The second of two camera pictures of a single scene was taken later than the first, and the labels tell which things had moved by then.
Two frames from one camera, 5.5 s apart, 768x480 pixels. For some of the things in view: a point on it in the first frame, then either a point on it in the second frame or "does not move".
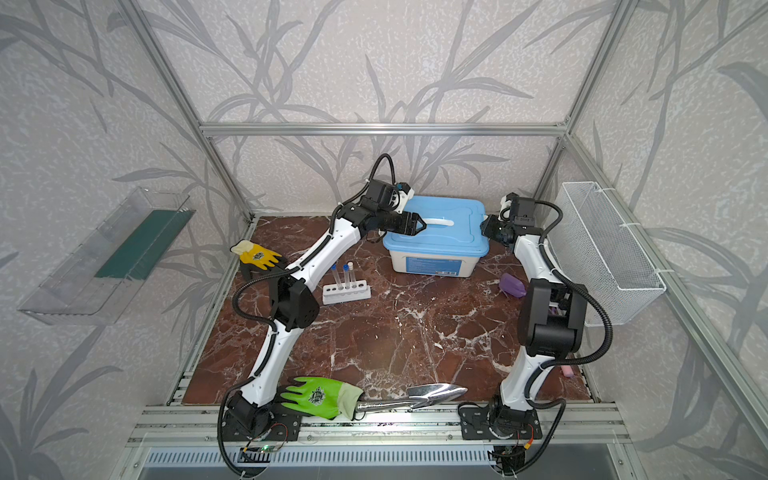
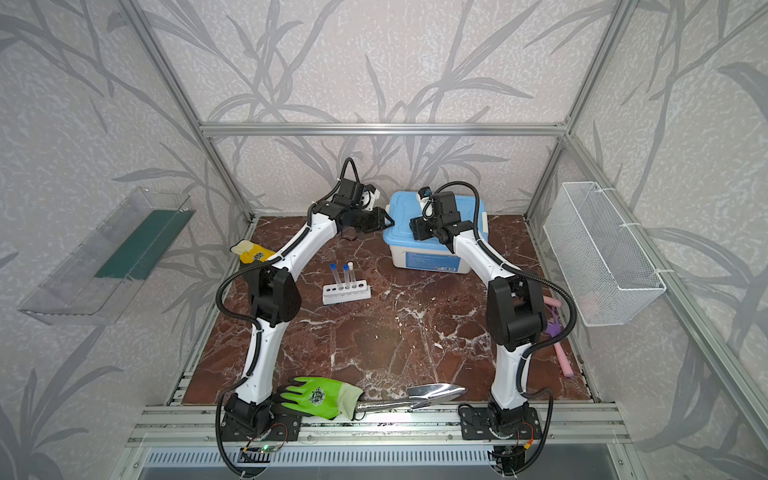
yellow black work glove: (254, 259) does not move
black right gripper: (490, 226) to (421, 227)
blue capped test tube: (336, 276) does not move
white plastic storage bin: (434, 265) does not move
